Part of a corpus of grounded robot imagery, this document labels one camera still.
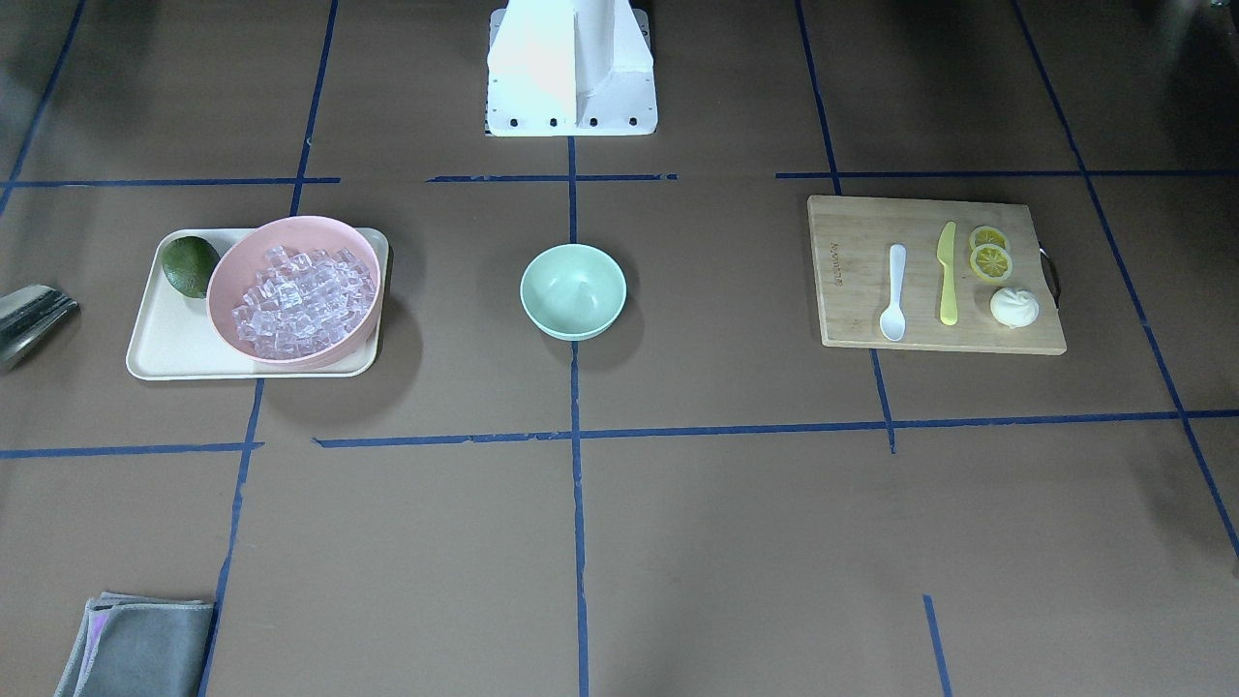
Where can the white plastic spoon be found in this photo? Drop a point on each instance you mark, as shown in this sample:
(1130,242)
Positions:
(892,323)

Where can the clear ice cubes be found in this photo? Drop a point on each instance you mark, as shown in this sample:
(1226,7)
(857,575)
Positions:
(303,303)

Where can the mint green bowl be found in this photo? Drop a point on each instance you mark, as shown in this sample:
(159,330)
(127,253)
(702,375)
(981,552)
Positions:
(573,292)

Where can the pink bowl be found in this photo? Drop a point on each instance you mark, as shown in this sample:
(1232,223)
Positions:
(237,273)

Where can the metal ice scoop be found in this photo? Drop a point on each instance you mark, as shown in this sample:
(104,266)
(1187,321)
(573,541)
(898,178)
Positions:
(27,317)

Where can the bamboo cutting board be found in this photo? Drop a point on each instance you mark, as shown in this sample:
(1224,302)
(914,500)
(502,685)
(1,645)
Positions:
(850,237)

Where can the yellow plastic knife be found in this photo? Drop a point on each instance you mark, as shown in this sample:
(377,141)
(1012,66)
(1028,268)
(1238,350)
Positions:
(944,253)

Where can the upper lemon slice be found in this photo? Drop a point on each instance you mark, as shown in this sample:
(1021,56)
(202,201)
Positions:
(988,236)

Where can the white steamed bun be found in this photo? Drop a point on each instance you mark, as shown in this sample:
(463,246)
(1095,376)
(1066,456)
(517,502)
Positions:
(1014,308)

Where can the green avocado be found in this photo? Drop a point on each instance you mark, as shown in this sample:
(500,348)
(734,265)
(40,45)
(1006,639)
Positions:
(188,263)

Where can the cream rectangular tray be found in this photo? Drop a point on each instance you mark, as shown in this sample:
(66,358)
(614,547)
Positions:
(175,339)

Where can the grey folded cloth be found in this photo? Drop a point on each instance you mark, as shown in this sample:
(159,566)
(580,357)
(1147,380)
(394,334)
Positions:
(134,645)

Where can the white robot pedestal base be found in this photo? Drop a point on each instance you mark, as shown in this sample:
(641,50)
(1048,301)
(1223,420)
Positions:
(570,68)

